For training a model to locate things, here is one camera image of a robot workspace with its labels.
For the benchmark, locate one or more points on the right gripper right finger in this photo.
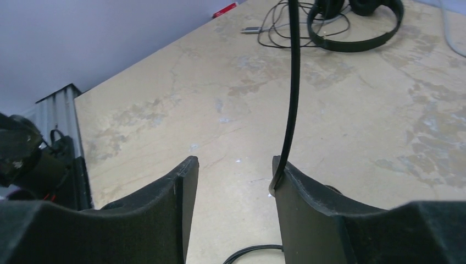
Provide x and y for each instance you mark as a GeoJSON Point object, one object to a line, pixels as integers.
{"type": "Point", "coordinates": [320, 225]}

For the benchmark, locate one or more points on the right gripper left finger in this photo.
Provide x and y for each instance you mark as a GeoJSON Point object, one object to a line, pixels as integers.
{"type": "Point", "coordinates": [151, 225]}

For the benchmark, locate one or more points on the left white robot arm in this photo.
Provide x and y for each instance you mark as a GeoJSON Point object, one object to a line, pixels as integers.
{"type": "Point", "coordinates": [20, 141]}

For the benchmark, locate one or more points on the black over-ear headphones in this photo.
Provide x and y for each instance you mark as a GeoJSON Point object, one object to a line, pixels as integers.
{"type": "Point", "coordinates": [335, 26]}

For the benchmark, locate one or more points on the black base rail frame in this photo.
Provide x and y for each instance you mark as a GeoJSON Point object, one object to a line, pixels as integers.
{"type": "Point", "coordinates": [56, 119]}

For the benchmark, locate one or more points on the red tag on wall edge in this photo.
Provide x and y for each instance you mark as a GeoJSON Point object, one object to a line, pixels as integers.
{"type": "Point", "coordinates": [225, 9]}

